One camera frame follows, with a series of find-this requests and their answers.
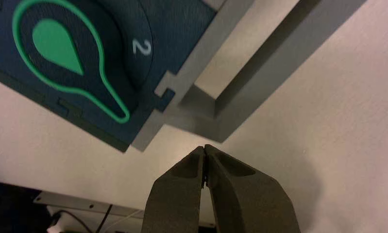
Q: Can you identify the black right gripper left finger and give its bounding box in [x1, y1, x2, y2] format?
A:
[141, 145, 205, 233]

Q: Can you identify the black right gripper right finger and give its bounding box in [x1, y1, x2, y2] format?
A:
[205, 144, 301, 233]

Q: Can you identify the dark blue grey control box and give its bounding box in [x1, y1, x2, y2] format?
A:
[0, 0, 368, 152]

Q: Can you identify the green rotary knob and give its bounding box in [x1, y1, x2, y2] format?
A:
[12, 0, 131, 124]

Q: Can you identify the thin white cable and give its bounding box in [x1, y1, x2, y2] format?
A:
[103, 210, 144, 233]

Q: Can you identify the thin black cable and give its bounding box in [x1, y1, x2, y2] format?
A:
[52, 210, 93, 233]
[95, 204, 113, 233]

